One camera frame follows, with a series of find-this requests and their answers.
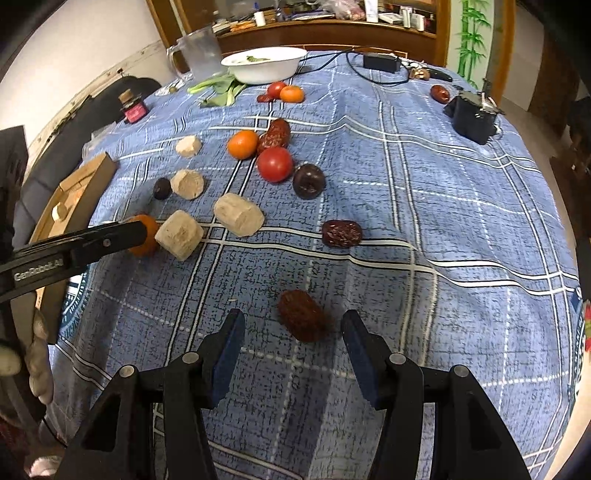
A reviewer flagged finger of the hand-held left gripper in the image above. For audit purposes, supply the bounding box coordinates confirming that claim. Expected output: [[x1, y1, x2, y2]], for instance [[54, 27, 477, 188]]
[[69, 220, 149, 274]]

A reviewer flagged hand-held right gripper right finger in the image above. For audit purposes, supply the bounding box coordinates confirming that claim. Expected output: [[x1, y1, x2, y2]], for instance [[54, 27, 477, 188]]
[[341, 309, 532, 480]]

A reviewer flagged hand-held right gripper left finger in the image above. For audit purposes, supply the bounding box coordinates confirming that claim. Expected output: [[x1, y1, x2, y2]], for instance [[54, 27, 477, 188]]
[[54, 308, 246, 480]]

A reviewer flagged cardboard box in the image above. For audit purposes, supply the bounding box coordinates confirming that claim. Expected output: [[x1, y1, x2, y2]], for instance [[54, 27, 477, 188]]
[[30, 152, 118, 344]]

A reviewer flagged wrinkled red date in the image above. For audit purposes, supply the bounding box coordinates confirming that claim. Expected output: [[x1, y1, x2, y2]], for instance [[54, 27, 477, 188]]
[[277, 289, 329, 343], [322, 220, 362, 249]]

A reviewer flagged large red tomato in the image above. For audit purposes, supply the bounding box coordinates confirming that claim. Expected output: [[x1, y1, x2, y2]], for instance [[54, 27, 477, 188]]
[[257, 147, 295, 183]]

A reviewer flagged large dark plum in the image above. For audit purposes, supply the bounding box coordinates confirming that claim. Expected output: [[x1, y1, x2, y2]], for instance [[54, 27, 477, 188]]
[[292, 163, 326, 200]]

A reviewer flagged person's left hand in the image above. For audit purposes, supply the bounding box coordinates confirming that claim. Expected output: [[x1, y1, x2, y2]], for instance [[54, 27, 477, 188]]
[[0, 307, 52, 407]]

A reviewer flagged clear plastic wrapper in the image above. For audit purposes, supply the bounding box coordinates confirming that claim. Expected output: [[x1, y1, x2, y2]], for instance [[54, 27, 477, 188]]
[[83, 124, 116, 158]]

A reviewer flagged dark sofa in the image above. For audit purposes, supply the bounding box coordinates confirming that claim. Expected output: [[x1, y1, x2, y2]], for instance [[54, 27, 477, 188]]
[[14, 78, 162, 250]]

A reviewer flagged small bottle with pink label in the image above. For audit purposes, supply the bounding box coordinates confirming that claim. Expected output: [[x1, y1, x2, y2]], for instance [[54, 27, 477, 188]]
[[119, 90, 148, 124]]

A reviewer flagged blue plaid tablecloth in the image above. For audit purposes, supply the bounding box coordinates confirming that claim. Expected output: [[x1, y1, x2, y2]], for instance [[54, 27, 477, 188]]
[[48, 46, 583, 480]]

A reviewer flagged green bok choy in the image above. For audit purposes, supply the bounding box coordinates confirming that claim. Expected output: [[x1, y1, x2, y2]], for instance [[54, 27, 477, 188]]
[[188, 74, 247, 108]]

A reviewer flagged clear plastic pitcher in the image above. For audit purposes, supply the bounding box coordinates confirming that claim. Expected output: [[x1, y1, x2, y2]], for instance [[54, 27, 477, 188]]
[[166, 27, 227, 79]]

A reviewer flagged white bowl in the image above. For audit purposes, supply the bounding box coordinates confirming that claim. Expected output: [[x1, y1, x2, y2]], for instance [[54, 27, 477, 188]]
[[221, 47, 308, 85]]

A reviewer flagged black device with metal parts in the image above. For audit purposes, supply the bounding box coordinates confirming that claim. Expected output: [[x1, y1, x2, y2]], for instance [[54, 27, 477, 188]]
[[444, 78, 506, 145]]

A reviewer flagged wooden cabinet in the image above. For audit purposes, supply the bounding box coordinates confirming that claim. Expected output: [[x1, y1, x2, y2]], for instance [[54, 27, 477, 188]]
[[148, 0, 451, 68]]

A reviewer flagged plastic bag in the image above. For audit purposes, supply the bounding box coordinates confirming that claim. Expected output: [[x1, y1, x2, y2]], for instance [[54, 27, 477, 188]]
[[321, 0, 363, 19]]

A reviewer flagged black power adapter with cable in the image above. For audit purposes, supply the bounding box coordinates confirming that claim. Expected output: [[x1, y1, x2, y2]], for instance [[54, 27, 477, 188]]
[[295, 46, 411, 85]]

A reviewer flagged bamboo wall sticker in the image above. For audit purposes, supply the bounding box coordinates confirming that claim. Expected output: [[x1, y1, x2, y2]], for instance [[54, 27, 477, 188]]
[[457, 0, 492, 88]]

